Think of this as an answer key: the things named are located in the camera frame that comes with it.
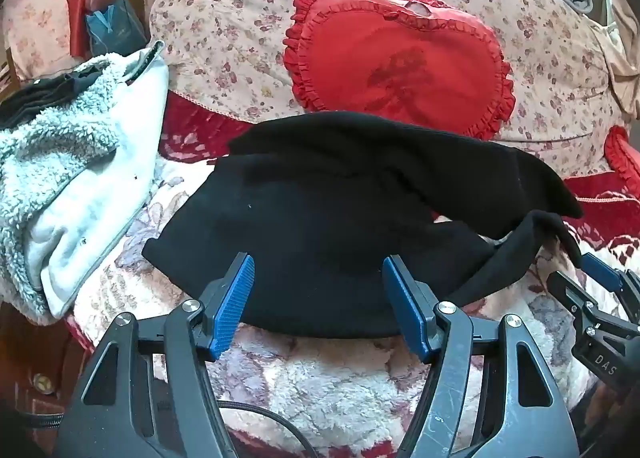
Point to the black garment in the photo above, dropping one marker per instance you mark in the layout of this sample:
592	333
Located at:
35	98

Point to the brown leather bag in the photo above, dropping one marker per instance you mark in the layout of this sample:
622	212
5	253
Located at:
35	378

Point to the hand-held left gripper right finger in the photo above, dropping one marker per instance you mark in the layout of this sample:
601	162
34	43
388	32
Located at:
407	310

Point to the teal bag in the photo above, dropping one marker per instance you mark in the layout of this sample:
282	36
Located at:
115	28

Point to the red heart-shaped ruffled pillow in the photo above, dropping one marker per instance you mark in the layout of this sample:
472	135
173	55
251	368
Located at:
400	63

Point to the small red ruffled pillow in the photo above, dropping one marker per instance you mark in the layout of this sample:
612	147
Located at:
625	153

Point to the beige cloth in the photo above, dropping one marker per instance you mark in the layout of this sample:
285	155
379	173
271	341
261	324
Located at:
617	53

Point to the floral quilt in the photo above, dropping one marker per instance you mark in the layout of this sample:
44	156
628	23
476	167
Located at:
240	13

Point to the light blue fleece jacket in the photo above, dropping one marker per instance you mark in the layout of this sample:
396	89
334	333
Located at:
100	188

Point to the red and white floral blanket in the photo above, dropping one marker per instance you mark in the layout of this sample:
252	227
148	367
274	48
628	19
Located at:
325	388

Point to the floral bedding bundle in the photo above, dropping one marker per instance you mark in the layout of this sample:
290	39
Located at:
35	23

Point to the black pants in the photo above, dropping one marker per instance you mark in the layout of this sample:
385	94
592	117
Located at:
310	238

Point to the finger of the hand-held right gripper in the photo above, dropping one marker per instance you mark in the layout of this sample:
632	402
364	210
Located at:
565	290
602	272

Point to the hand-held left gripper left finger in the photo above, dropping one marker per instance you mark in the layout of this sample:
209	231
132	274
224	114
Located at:
232	308

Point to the red lace-edged sheet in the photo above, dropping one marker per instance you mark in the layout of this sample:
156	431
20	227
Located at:
600	188

